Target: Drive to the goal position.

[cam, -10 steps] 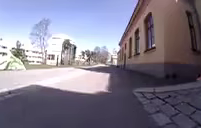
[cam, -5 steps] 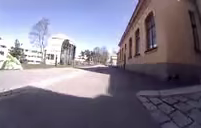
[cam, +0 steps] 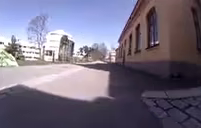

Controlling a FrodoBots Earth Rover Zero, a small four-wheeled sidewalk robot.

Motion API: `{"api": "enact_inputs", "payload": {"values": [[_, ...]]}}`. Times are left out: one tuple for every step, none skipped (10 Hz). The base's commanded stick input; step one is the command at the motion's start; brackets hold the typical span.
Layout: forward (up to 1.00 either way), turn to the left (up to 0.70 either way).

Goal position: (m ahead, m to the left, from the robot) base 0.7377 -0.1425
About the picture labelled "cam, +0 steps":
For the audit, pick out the grey asphalt road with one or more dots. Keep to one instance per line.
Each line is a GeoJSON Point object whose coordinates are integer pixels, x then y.
{"type": "Point", "coordinates": [71, 106]}

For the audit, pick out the grey cobblestone paving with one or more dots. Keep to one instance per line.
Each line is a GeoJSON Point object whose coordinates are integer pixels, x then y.
{"type": "Point", "coordinates": [184, 110]}

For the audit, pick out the green and white tent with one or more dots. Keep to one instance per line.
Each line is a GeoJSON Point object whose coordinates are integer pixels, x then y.
{"type": "Point", "coordinates": [1, 60]}

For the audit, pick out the yellow building with dark windows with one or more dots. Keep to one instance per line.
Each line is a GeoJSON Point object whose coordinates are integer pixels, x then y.
{"type": "Point", "coordinates": [168, 36]}

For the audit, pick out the grey kerb strip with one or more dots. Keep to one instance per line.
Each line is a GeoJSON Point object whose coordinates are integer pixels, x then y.
{"type": "Point", "coordinates": [51, 77]}

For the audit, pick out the group of distant trees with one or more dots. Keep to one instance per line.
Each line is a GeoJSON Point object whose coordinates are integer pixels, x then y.
{"type": "Point", "coordinates": [93, 53]}

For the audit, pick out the bare tree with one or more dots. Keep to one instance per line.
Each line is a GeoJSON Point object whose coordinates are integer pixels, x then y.
{"type": "Point", "coordinates": [38, 30]}

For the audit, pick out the pale grey pavement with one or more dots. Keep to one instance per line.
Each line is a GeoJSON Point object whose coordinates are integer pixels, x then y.
{"type": "Point", "coordinates": [11, 75]}

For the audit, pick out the tall white building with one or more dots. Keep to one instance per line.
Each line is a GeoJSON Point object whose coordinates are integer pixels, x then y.
{"type": "Point", "coordinates": [56, 45]}

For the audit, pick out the distant pale building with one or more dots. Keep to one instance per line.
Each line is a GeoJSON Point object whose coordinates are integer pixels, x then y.
{"type": "Point", "coordinates": [111, 56]}

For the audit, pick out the dark evergreen tree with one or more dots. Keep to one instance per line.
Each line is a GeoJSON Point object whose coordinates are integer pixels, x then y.
{"type": "Point", "coordinates": [13, 48]}

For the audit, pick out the grass patch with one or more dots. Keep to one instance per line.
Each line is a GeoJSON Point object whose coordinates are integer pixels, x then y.
{"type": "Point", "coordinates": [34, 62]}

